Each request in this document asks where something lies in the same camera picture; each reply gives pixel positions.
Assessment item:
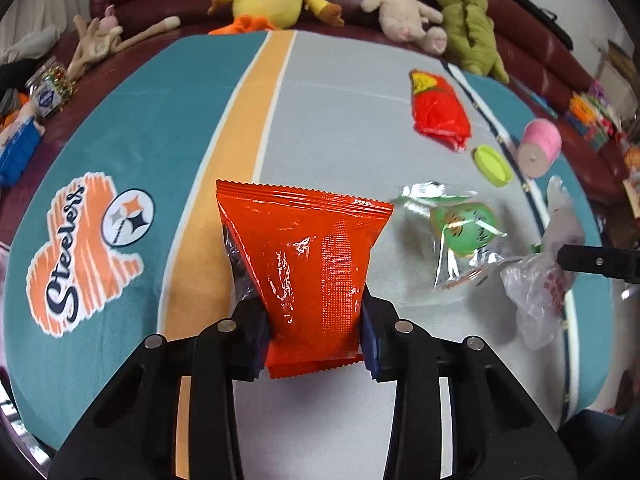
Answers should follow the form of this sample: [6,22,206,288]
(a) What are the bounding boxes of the blue packet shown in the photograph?
[0,115,43,188]

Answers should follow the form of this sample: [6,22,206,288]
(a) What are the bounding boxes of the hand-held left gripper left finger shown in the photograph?
[47,297,273,480]

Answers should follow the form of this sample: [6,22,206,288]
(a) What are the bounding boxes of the beige long-limbed plush toy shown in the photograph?
[66,5,181,81]

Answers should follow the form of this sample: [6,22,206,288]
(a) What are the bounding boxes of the clear wrapper with green cake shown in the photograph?
[392,182,531,292]

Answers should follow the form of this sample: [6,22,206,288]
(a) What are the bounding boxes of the red plastic snack bag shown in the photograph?
[409,69,472,152]

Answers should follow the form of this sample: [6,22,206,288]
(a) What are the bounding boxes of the clear plastic bag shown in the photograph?
[500,175,586,351]

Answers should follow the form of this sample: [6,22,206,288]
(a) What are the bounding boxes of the green plastic lid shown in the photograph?
[473,145,513,188]

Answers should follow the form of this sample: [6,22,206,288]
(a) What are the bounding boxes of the orange foil snack packet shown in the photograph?
[215,179,393,380]

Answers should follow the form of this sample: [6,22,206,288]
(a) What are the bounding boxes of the beige lamb plush toy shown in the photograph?
[360,0,448,56]

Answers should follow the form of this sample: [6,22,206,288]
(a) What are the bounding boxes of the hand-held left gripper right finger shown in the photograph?
[360,285,576,480]

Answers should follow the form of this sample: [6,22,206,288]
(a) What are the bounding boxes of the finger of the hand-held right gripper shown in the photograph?
[556,244,640,285]

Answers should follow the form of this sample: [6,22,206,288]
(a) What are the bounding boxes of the grey cloth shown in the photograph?
[0,24,66,65]

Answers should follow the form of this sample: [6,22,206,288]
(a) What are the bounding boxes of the green dinosaur plush toy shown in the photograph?
[432,0,511,85]

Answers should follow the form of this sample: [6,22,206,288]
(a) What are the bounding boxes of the cardboard box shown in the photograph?
[597,40,640,86]

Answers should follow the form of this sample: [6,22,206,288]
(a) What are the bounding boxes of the jar of colourful beads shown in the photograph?
[25,57,78,121]

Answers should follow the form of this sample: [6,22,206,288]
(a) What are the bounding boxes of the pile of colourful toys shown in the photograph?
[565,80,640,151]

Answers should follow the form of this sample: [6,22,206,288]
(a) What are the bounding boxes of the black bag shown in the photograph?
[490,0,573,51]

